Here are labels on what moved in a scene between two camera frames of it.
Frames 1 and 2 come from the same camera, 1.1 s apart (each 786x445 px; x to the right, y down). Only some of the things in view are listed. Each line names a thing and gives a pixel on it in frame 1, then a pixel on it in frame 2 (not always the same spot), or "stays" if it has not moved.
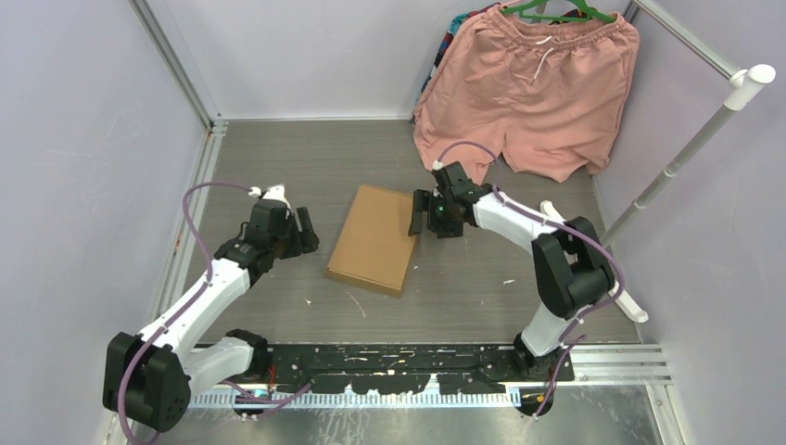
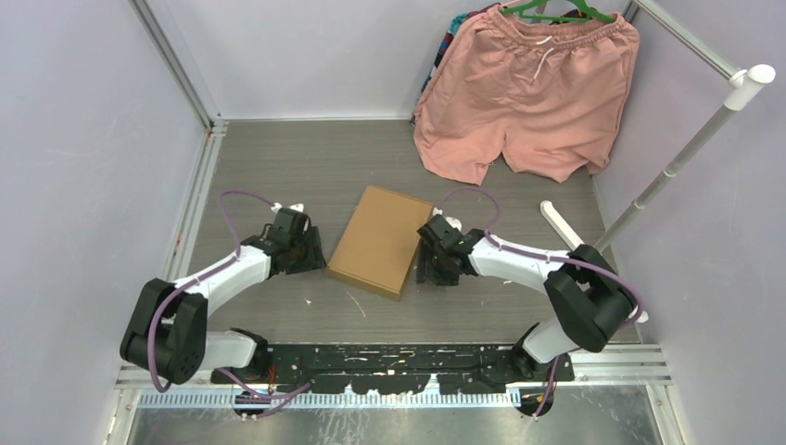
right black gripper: (425, 201) → (426, 271)
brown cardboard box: (374, 249) stays
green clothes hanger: (590, 13) stays
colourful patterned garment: (455, 24) stays
